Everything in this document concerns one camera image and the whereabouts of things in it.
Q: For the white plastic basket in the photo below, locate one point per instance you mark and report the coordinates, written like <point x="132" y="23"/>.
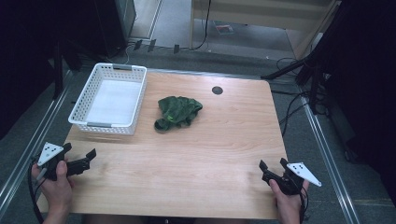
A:
<point x="113" y="101"/>

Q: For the dark green cloth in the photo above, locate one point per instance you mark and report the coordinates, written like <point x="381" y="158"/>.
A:
<point x="177" y="112"/>

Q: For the dark curtain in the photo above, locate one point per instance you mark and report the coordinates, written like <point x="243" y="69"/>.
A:
<point x="367" y="77"/>
<point x="28" y="46"/>

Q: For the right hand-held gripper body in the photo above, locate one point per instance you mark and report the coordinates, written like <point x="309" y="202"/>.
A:
<point x="292" y="182"/>

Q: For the person's right hand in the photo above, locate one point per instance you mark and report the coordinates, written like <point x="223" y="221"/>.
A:
<point x="288" y="202"/>

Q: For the red booklet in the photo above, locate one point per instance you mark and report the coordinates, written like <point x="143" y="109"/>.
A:
<point x="223" y="28"/>

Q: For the dark round table grommet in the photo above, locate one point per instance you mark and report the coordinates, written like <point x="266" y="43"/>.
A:
<point x="217" y="90"/>

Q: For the long metal floor rail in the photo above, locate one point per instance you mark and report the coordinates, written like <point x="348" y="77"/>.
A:
<point x="31" y="146"/>
<point x="330" y="161"/>

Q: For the metal rail behind table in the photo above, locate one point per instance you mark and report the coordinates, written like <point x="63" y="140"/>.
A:
<point x="205" y="74"/>

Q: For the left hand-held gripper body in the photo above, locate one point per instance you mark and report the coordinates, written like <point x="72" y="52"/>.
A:
<point x="51" y="161"/>

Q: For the person's left hand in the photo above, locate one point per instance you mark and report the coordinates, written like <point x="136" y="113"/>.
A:
<point x="57" y="189"/>

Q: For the black tripod stand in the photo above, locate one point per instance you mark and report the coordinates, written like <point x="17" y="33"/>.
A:
<point x="311" y="71"/>

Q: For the light wooden furniture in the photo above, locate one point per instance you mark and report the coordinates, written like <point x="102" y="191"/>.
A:
<point x="264" y="14"/>

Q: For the black cabinet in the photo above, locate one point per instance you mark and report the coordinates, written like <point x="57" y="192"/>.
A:
<point x="115" y="25"/>

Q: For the small black floor bracket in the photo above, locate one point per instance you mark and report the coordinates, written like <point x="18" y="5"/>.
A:
<point x="138" y="44"/>
<point x="152" y="45"/>
<point x="176" y="48"/>

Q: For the black metal stand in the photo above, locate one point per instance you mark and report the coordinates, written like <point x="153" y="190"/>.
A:
<point x="58" y="71"/>

